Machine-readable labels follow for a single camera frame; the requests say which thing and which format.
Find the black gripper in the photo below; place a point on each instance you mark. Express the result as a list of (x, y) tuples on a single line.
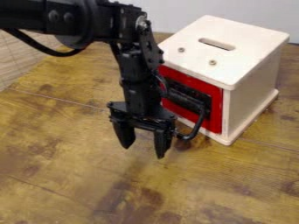
[(140, 112)]

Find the black metal drawer handle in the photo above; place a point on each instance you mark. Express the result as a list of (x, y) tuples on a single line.
[(194, 109)]

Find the red wooden drawer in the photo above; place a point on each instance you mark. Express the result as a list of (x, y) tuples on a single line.
[(198, 99)]

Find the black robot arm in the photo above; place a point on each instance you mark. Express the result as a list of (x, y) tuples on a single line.
[(60, 27)]

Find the white wooden box cabinet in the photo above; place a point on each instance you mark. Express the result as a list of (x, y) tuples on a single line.
[(227, 60)]

